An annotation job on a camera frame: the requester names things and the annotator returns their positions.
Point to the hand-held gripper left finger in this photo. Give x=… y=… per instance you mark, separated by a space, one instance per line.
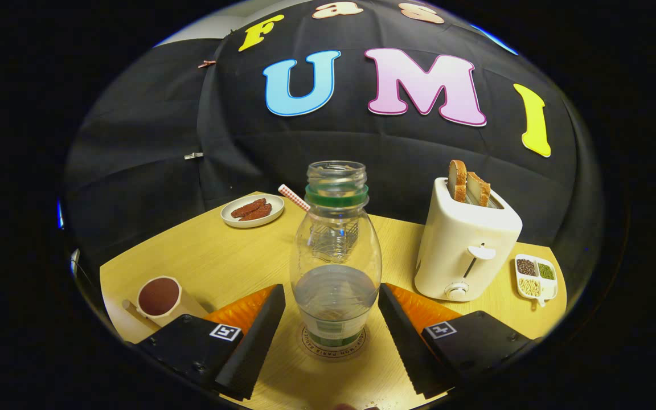
x=259 y=341

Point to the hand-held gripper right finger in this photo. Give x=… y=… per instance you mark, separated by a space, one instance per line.
x=405 y=341

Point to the round cork coaster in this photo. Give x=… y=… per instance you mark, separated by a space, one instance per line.
x=333 y=354

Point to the clear plastic juice bottle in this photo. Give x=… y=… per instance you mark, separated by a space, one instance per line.
x=333 y=302

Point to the wooden table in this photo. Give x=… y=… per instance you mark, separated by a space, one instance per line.
x=220 y=256

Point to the white toaster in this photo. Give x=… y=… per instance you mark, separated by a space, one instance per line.
x=453 y=239

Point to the white divided dish with beans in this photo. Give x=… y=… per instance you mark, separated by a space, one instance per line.
x=527 y=287

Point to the small white round plate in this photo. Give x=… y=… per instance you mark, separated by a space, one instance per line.
x=278 y=206

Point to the red striped straw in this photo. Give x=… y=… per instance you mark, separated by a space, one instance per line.
x=292 y=196

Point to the toast slice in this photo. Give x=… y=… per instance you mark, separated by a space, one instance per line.
x=458 y=181
x=479 y=189

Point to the silver clip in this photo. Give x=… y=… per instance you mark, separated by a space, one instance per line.
x=194 y=155

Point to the black backdrop cloth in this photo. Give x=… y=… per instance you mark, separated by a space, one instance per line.
x=362 y=148

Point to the pink clip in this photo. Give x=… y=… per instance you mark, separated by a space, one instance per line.
x=206 y=64

